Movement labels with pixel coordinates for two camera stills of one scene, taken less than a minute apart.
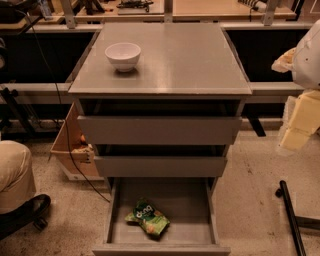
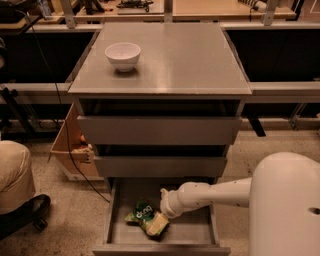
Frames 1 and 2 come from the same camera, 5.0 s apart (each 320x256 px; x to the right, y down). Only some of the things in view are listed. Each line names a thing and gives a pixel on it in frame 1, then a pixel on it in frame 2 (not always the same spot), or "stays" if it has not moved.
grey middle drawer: [159, 167] stays
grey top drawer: [156, 130] stays
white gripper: [308, 65] to [169, 206]
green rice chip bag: [151, 220] stays
